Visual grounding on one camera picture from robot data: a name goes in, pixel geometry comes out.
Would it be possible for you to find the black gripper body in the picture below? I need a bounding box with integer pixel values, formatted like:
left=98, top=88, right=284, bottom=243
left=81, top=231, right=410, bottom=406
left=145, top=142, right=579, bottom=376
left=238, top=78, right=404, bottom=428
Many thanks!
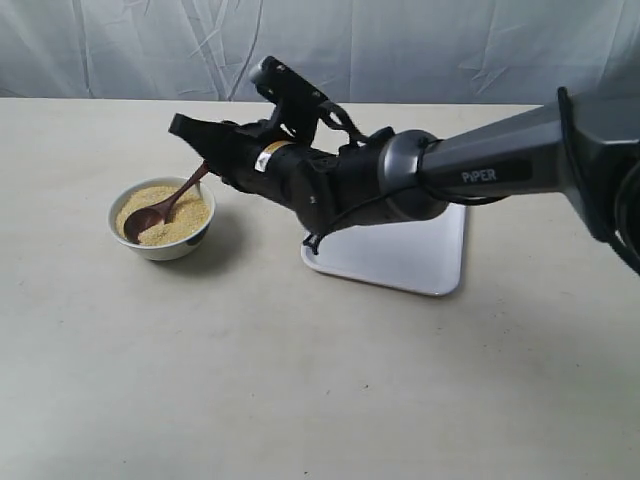
left=168, top=113, right=346, bottom=232

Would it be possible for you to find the dark brown wooden spoon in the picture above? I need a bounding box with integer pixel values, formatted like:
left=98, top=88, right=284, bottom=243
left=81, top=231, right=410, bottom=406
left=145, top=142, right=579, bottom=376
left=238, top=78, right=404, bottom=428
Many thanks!
left=123, top=163, right=209, bottom=244

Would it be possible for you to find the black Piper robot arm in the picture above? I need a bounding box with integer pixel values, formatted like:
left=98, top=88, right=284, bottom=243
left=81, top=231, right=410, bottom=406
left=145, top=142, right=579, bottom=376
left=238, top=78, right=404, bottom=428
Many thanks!
left=169, top=88, right=639, bottom=269

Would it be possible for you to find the tan granular powder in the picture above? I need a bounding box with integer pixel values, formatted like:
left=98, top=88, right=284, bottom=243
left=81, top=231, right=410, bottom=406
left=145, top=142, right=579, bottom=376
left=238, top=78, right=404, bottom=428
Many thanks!
left=115, top=185, right=211, bottom=247

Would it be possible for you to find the white rectangular plastic tray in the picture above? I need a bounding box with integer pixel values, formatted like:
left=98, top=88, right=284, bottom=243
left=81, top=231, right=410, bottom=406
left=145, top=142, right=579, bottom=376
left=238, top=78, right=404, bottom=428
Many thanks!
left=301, top=205, right=467, bottom=296

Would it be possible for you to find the white ceramic bowl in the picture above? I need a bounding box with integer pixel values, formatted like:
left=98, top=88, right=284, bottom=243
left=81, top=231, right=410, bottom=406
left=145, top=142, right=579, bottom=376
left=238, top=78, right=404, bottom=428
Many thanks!
left=108, top=176, right=216, bottom=262

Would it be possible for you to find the grey wrinkled backdrop curtain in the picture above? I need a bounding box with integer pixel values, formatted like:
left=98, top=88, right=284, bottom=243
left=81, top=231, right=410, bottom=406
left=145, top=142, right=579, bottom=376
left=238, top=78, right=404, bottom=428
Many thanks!
left=1, top=1, right=639, bottom=104

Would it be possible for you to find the black cable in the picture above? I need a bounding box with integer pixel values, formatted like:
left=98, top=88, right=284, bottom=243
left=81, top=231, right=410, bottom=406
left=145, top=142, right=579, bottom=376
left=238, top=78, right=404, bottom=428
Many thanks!
left=302, top=99, right=501, bottom=256

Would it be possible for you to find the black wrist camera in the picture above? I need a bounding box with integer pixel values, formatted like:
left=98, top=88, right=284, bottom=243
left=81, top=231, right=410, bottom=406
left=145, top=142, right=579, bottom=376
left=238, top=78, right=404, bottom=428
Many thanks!
left=249, top=56, right=329, bottom=146

